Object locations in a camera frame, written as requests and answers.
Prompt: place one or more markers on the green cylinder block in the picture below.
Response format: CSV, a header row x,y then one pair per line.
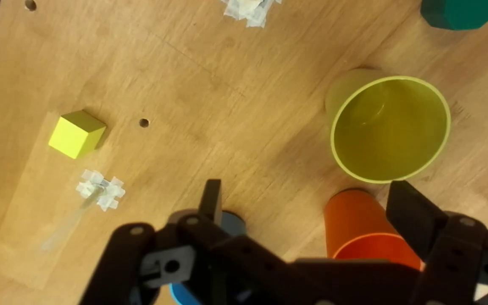
x,y
462,15

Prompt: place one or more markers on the white jack toy with stick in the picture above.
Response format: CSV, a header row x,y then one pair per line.
x,y
250,11
102,191

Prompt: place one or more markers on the orange plastic cup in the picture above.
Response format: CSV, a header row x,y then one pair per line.
x,y
363,226

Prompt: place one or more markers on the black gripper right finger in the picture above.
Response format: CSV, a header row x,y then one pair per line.
x,y
458,260

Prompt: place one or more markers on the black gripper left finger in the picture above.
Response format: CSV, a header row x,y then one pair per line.
x,y
143,265

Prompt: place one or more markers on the yellow cube block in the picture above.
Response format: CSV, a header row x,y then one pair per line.
x,y
75,137

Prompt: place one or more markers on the yellow plastic cup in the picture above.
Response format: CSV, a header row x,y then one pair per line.
x,y
389,133

